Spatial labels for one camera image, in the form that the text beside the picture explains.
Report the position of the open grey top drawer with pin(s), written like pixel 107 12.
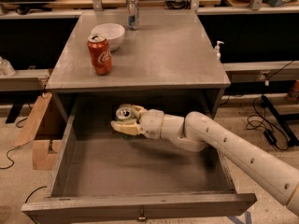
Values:
pixel 100 176

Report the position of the white bowl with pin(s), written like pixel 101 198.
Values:
pixel 113 32

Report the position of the red cola can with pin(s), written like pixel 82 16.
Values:
pixel 100 54

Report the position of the small pump dispenser bottle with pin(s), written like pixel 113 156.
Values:
pixel 218 49

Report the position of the silver blue tall can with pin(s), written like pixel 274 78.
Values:
pixel 133 14

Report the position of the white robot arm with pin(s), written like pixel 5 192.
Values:
pixel 196 130

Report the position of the grey cabinet with top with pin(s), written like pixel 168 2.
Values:
pixel 170 51

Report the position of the green soda can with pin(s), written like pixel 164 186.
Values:
pixel 123 113

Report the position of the cardboard box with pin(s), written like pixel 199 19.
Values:
pixel 44 130

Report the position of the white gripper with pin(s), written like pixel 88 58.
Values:
pixel 152 121

